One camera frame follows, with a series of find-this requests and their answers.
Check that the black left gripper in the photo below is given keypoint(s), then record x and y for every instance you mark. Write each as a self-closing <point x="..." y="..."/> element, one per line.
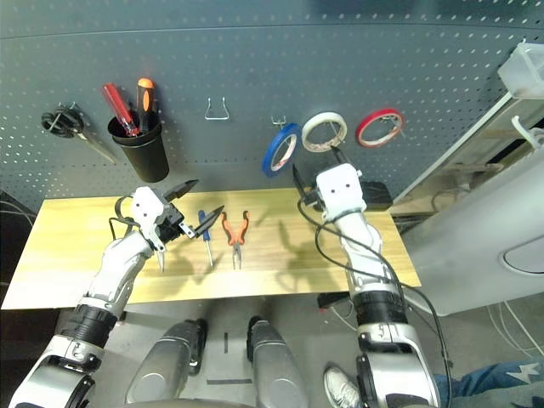
<point x="170" y="221"/>

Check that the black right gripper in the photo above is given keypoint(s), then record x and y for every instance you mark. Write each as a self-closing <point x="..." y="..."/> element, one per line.
<point x="311" y="200"/>

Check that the blue screwdriver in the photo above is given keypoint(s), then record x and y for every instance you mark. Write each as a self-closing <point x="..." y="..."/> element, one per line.
<point x="206" y="236"/>

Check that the blue tape roll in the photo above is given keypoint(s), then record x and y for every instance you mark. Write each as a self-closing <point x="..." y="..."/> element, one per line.
<point x="268" y="155"/>

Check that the orange black pliers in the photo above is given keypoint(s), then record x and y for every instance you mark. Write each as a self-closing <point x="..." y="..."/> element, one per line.
<point x="236" y="240"/>

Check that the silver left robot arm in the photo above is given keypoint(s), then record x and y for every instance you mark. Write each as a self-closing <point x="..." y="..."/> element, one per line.
<point x="115" y="263"/>

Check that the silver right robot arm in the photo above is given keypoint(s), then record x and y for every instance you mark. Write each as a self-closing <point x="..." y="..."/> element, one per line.
<point x="361" y="242"/>

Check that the metal pegboard hook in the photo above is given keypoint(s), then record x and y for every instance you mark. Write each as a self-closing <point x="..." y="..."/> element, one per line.
<point x="395" y="125"/>
<point x="338" y="134"/>
<point x="278" y="122"/>

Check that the grey pegboard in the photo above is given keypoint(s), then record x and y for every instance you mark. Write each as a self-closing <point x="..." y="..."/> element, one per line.
<point x="255" y="64"/>

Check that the white tape roll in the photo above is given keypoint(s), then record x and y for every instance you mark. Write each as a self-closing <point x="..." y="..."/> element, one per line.
<point x="323" y="115"/>

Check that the black plastic tool case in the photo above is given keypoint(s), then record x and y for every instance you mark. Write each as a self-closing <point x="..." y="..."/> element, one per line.
<point x="378" y="195"/>

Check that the black cup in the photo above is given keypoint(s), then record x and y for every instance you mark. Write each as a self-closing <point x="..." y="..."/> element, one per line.
<point x="144" y="157"/>

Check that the red tape roll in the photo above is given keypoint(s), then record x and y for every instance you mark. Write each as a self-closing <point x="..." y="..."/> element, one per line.
<point x="374" y="115"/>

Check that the orange black screwdriver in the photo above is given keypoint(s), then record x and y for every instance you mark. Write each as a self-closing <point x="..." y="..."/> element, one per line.
<point x="145" y="98"/>

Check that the red screwdriver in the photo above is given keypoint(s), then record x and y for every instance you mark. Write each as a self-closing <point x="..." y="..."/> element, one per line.
<point x="117" y="104"/>

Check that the white shelf rack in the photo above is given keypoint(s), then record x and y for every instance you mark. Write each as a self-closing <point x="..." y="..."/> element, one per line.
<point x="450" y="149"/>

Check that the white curved panel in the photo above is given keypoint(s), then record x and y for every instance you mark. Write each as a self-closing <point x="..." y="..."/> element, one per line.
<point x="467" y="238"/>

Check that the silver left robot leg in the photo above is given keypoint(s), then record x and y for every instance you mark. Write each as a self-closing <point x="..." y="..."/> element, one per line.
<point x="161" y="365"/>

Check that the silver robot leg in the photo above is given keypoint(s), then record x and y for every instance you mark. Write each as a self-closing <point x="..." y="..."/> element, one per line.
<point x="161" y="365"/>
<point x="276" y="365"/>

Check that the silver right robot leg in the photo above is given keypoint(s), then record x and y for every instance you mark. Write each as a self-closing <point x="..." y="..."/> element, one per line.
<point x="276" y="365"/>

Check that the grey robot torso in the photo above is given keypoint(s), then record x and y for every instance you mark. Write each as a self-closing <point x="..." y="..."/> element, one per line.
<point x="195" y="404"/>

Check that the white sneaker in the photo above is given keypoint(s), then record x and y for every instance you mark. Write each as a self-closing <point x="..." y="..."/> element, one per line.
<point x="340" y="389"/>

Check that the clear plastic bin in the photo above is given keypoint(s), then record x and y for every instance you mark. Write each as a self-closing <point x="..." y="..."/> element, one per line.
<point x="523" y="72"/>

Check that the blue jeans leg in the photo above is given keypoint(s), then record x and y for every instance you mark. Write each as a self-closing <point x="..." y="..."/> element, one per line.
<point x="489" y="382"/>

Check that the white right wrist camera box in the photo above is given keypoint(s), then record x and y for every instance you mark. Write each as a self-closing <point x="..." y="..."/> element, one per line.
<point x="340" y="187"/>

